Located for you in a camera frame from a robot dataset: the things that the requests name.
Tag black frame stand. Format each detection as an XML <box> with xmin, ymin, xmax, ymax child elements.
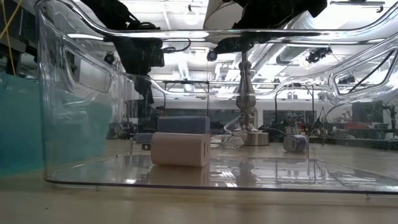
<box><xmin>161</xmin><ymin>80</ymin><xmax>212</xmax><ymax>121</ymax></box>
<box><xmin>274</xmin><ymin>83</ymin><xmax>315</xmax><ymax>121</ymax></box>

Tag purple wall charger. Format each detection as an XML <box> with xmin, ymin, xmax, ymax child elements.
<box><xmin>282</xmin><ymin>134</ymin><xmax>309</xmax><ymax>153</ymax></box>

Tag silver table lamp white shade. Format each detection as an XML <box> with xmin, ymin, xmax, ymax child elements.
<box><xmin>203</xmin><ymin>0</ymin><xmax>270</xmax><ymax>147</ymax></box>

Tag black ceiling spotlight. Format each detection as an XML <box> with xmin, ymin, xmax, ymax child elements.
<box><xmin>306</xmin><ymin>46</ymin><xmax>332</xmax><ymax>65</ymax></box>

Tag light blue wall charger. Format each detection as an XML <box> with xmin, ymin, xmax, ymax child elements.
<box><xmin>135</xmin><ymin>133</ymin><xmax>154</xmax><ymax>145</ymax></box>
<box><xmin>157</xmin><ymin>116</ymin><xmax>211</xmax><ymax>135</ymax></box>

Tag white charger with green trim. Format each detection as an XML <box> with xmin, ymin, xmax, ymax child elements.
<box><xmin>142</xmin><ymin>132</ymin><xmax>211</xmax><ymax>167</ymax></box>

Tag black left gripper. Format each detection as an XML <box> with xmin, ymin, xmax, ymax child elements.
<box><xmin>113</xmin><ymin>21</ymin><xmax>165</xmax><ymax>105</ymax></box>

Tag black monitor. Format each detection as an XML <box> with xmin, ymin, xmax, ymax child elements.
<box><xmin>351</xmin><ymin>101</ymin><xmax>384</xmax><ymax>123</ymax></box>

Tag clear plastic bin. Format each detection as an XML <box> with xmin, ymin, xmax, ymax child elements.
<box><xmin>34</xmin><ymin>0</ymin><xmax>398</xmax><ymax>195</ymax></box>

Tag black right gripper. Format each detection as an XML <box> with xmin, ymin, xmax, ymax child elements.
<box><xmin>214</xmin><ymin>0</ymin><xmax>329</xmax><ymax>54</ymax></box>

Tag teal translucent plastic bin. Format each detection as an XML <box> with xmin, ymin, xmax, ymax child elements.
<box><xmin>0</xmin><ymin>73</ymin><xmax>113</xmax><ymax>177</ymax></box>

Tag yellow hanging cord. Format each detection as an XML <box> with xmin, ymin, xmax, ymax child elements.
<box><xmin>0</xmin><ymin>0</ymin><xmax>22</xmax><ymax>75</ymax></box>

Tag thin black cable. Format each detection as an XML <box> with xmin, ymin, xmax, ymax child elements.
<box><xmin>323</xmin><ymin>49</ymin><xmax>396</xmax><ymax>125</ymax></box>

